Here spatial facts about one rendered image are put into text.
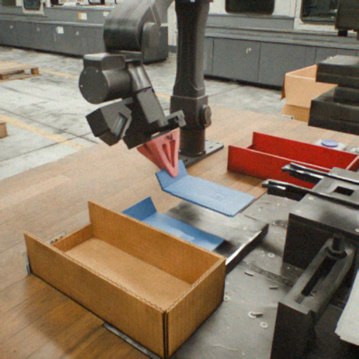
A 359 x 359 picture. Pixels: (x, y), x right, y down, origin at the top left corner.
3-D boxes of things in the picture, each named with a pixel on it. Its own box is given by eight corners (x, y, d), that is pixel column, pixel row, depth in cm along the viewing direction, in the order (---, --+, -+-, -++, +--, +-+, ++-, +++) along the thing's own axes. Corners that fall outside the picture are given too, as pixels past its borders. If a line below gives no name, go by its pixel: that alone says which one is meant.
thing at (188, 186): (179, 174, 73) (179, 158, 72) (255, 199, 64) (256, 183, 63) (155, 188, 68) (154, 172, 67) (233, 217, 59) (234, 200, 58)
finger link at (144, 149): (180, 177, 64) (156, 123, 63) (151, 186, 69) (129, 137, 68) (204, 163, 69) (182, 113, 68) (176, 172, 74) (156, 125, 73)
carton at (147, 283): (93, 240, 66) (89, 198, 63) (223, 306, 52) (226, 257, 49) (26, 280, 57) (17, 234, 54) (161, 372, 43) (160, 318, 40)
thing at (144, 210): (149, 210, 69) (148, 195, 68) (224, 241, 61) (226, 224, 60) (120, 227, 64) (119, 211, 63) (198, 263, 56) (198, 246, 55)
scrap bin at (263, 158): (251, 153, 99) (253, 130, 96) (356, 180, 85) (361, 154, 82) (226, 169, 90) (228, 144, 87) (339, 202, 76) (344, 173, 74)
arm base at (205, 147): (226, 117, 99) (203, 112, 103) (178, 139, 85) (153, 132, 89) (225, 147, 103) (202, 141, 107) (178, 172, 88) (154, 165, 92)
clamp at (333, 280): (322, 280, 56) (334, 219, 51) (346, 289, 54) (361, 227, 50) (276, 348, 45) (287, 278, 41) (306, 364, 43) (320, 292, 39)
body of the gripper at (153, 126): (163, 130, 63) (143, 86, 62) (124, 147, 70) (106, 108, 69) (187, 119, 67) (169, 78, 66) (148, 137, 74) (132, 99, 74)
